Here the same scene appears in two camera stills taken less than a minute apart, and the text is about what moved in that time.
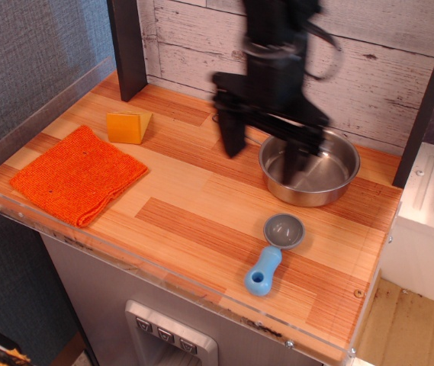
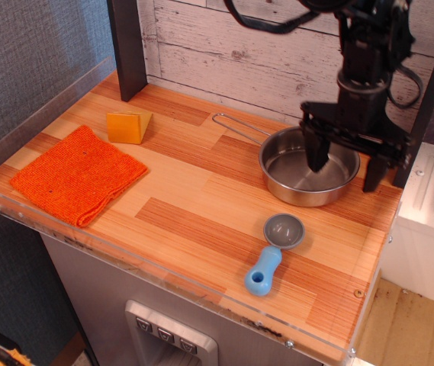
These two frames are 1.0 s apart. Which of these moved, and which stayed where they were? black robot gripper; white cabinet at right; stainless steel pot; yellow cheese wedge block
Moved: black robot gripper
Stayed: stainless steel pot; white cabinet at right; yellow cheese wedge block
